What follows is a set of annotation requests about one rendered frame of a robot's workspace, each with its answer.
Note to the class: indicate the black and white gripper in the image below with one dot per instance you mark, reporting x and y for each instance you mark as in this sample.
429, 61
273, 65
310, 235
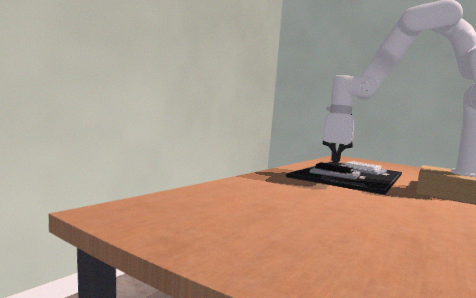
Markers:
337, 129

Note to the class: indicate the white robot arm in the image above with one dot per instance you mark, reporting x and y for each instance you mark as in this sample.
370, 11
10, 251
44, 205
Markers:
462, 36

